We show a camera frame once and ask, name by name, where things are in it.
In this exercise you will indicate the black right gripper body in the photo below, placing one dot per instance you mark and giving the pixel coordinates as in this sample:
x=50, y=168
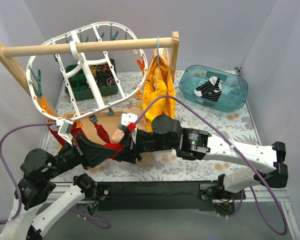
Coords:
x=131, y=146

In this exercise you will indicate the white clip sock hanger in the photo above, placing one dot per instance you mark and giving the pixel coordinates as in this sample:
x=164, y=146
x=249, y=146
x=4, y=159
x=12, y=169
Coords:
x=76, y=51

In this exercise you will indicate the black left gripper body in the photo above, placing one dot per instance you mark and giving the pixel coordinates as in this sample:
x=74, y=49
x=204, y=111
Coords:
x=79, y=146

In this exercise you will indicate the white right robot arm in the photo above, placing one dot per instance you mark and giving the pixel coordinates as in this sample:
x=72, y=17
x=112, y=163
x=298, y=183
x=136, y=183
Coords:
x=264, y=165

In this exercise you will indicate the black white striped sock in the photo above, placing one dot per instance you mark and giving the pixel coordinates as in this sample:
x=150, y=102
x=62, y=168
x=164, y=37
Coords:
x=212, y=96

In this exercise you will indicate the teal transparent plastic bin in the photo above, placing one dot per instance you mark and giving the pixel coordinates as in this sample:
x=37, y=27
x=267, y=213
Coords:
x=234, y=87

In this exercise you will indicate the wooden clothes rack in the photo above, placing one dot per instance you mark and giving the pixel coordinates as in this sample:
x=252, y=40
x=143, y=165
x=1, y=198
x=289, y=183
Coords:
x=15, y=61

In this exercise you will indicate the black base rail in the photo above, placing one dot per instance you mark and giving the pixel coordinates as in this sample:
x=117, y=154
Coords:
x=158, y=195

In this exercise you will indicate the yellow garment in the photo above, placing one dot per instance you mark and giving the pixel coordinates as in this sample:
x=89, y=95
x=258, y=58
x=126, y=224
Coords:
x=162, y=105

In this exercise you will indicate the blue wire hanger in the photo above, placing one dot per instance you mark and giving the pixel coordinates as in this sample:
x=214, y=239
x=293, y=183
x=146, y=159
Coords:
x=158, y=63

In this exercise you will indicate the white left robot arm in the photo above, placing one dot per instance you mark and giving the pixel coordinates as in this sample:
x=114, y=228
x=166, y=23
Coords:
x=33, y=190

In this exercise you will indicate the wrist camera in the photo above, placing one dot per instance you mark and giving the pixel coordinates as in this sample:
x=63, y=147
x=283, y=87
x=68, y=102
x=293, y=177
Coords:
x=65, y=126
x=128, y=121

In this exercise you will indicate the red christmas sock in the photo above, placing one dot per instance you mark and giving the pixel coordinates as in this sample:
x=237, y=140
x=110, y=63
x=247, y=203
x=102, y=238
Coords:
x=113, y=148
x=75, y=131
x=101, y=132

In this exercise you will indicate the white orange patterned cloth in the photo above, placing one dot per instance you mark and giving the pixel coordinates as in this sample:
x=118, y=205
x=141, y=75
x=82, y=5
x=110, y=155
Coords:
x=140, y=112

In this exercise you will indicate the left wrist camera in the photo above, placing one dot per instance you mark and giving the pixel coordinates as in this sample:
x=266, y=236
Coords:
x=65, y=126

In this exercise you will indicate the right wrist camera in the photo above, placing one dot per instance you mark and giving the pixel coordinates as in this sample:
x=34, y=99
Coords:
x=128, y=121

